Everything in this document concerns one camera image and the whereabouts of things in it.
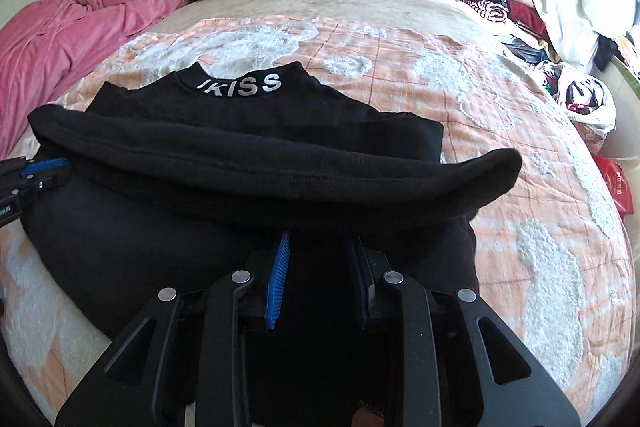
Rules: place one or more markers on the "pink duvet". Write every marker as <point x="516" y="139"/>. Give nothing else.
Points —
<point x="65" y="37"/>

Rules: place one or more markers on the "green strip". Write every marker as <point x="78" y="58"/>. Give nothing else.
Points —
<point x="627" y="69"/>

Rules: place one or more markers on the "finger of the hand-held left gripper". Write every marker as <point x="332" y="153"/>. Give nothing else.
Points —
<point x="45" y="166"/>
<point x="50" y="184"/>

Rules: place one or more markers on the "red plastic bag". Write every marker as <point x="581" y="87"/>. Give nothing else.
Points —
<point x="617" y="184"/>

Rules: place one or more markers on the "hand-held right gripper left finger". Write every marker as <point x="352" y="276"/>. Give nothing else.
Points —
<point x="277" y="279"/>

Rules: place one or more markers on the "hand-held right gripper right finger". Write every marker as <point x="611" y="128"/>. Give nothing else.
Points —
<point x="361" y="279"/>

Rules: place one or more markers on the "black long-sleeve sweater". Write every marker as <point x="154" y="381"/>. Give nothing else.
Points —
<point x="250" y="157"/>

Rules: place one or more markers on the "orange and white checked blanket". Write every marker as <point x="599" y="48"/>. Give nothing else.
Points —
<point x="525" y="207"/>

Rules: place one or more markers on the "white and dark printed cloth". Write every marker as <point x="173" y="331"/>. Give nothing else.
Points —
<point x="582" y="94"/>

